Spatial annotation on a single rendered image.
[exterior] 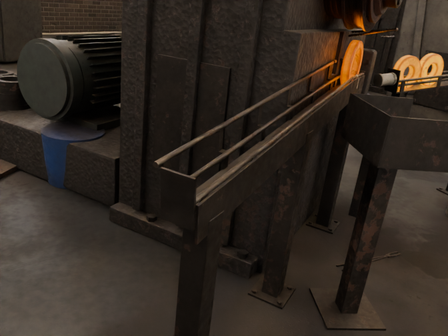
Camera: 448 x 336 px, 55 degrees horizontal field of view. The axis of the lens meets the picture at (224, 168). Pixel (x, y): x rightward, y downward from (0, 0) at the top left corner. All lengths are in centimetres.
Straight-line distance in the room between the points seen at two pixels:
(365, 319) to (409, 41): 337
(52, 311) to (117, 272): 26
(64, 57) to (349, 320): 159
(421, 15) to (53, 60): 335
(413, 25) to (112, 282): 372
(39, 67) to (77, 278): 105
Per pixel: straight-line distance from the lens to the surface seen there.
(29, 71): 227
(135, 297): 150
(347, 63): 172
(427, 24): 450
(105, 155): 195
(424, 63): 230
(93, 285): 156
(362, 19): 166
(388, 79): 214
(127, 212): 184
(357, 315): 158
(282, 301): 153
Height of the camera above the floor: 95
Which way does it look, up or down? 22 degrees down
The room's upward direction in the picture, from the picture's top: 7 degrees clockwise
